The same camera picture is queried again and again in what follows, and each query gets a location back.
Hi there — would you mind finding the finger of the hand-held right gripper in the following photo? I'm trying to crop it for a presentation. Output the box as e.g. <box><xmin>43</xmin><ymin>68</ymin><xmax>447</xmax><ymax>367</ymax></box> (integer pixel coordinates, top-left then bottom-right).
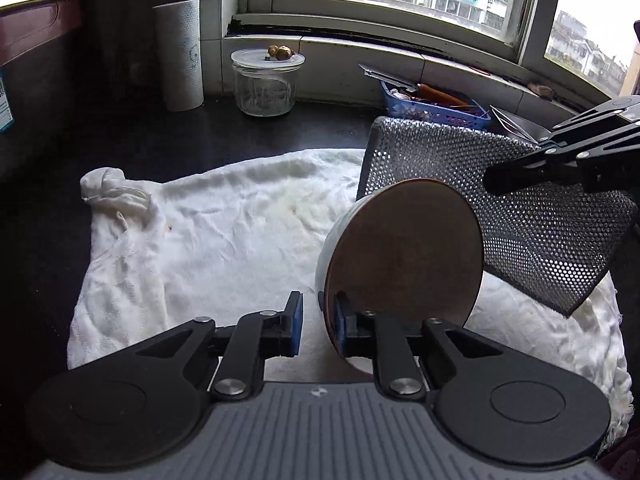
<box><xmin>552</xmin><ymin>102</ymin><xmax>608</xmax><ymax>147</ymax></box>
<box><xmin>483</xmin><ymin>131</ymin><xmax>640</xmax><ymax>196</ymax></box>

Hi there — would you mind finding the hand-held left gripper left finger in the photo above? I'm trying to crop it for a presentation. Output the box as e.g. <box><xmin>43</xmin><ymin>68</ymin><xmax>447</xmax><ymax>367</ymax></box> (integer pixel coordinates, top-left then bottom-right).
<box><xmin>132</xmin><ymin>290</ymin><xmax>305</xmax><ymax>402</ymax></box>

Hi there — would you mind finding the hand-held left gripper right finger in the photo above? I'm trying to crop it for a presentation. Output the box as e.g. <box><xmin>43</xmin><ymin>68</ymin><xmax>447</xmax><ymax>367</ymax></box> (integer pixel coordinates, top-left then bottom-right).
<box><xmin>334</xmin><ymin>291</ymin><xmax>506</xmax><ymax>402</ymax></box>

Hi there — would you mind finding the grey mesh dishcloth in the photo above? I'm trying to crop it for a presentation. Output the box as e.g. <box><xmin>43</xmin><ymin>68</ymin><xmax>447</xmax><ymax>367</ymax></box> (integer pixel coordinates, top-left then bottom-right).
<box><xmin>356</xmin><ymin>116</ymin><xmax>638</xmax><ymax>317</ymax></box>

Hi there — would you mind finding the white bowl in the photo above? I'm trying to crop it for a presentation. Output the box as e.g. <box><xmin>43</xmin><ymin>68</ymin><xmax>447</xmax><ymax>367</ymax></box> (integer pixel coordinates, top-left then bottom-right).
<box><xmin>314</xmin><ymin>178</ymin><xmax>485</xmax><ymax>376</ymax></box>

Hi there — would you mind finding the rectangular steel pan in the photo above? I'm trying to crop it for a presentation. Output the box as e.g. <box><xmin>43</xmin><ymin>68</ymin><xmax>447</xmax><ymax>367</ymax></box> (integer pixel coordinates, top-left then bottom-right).
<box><xmin>489</xmin><ymin>105</ymin><xmax>556</xmax><ymax>147</ymax></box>

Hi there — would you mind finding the white cotton cloth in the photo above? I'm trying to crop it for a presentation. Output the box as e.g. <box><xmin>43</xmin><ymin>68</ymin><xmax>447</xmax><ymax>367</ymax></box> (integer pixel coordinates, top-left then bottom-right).
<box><xmin>66</xmin><ymin>149</ymin><xmax>628</xmax><ymax>456</ymax></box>

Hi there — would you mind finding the blue plastic basket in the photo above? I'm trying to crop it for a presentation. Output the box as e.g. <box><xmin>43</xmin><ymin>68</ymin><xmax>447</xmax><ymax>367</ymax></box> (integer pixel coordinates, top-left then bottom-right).
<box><xmin>380</xmin><ymin>80</ymin><xmax>493</xmax><ymax>131</ymax></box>

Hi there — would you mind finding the glass jar with lid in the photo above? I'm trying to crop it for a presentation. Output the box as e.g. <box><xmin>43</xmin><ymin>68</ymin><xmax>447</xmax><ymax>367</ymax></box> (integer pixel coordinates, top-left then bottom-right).
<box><xmin>231</xmin><ymin>47</ymin><xmax>306</xmax><ymax>117</ymax></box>

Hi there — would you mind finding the white paper towel roll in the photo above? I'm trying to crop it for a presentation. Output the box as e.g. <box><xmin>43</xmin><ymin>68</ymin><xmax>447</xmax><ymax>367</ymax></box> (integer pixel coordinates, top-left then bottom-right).
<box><xmin>152</xmin><ymin>0</ymin><xmax>205</xmax><ymax>112</ymax></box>

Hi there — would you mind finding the blue energy label sticker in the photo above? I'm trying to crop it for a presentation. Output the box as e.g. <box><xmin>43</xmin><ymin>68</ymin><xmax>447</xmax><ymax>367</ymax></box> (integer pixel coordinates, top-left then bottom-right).
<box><xmin>0</xmin><ymin>70</ymin><xmax>16</xmax><ymax>134</ymax></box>

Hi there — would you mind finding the dark red kitchen appliance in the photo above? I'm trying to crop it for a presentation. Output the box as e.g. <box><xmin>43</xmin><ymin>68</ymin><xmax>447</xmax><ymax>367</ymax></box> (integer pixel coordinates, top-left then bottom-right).
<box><xmin>0</xmin><ymin>0</ymin><xmax>85</xmax><ymax>136</ymax></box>

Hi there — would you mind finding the wooden handled serrated knife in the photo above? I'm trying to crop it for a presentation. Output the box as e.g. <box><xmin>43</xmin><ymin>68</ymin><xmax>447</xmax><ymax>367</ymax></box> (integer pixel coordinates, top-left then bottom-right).
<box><xmin>364</xmin><ymin>64</ymin><xmax>468</xmax><ymax>108</ymax></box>

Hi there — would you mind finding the window frame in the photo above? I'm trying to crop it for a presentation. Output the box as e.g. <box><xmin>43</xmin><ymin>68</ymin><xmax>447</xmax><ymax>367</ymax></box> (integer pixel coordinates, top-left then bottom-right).
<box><xmin>225</xmin><ymin>0</ymin><xmax>640</xmax><ymax>111</ymax></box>

